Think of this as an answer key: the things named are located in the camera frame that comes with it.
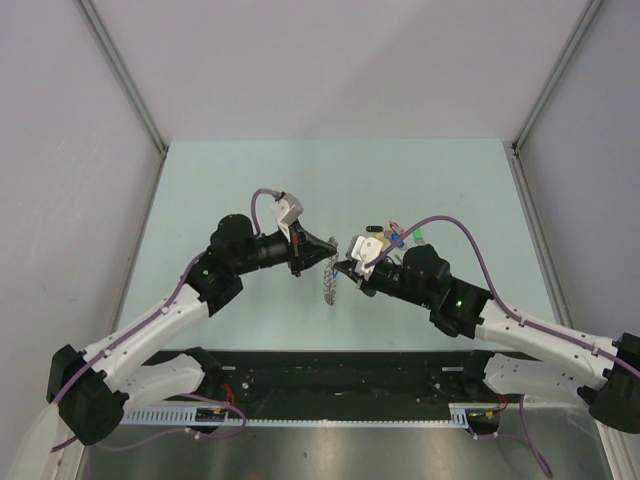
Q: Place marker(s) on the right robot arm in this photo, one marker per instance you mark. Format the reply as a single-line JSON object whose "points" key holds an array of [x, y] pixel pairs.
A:
{"points": [[598, 373]]}

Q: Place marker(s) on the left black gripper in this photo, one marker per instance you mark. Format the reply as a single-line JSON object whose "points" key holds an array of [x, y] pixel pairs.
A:
{"points": [[305, 248]]}

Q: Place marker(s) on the round metal keyring disc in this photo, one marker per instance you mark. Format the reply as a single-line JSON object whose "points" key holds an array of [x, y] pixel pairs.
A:
{"points": [[329, 283]]}

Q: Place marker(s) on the left aluminium frame post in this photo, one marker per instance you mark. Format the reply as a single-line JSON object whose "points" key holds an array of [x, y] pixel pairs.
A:
{"points": [[117, 65]]}

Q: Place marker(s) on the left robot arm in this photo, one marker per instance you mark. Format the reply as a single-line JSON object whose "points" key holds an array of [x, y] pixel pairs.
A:
{"points": [[95, 387]]}

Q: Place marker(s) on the aluminium frame post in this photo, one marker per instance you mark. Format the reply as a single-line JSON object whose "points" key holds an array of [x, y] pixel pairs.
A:
{"points": [[560, 67], [117, 65]]}

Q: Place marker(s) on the right aluminium frame post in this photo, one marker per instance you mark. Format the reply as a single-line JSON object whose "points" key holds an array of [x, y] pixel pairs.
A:
{"points": [[560, 67]]}

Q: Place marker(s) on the green tag key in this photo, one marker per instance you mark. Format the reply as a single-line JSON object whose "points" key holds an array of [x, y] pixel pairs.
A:
{"points": [[419, 238]]}

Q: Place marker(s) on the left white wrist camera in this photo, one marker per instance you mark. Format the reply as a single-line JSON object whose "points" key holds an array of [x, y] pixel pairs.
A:
{"points": [[286, 210]]}

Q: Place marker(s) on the yellow tag key upper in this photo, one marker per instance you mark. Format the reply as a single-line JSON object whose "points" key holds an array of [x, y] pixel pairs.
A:
{"points": [[384, 237]]}

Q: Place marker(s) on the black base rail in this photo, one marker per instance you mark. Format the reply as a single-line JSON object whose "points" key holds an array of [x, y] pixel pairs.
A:
{"points": [[344, 386]]}

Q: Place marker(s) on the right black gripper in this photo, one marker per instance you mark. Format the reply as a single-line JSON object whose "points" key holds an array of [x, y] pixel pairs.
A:
{"points": [[365, 285]]}

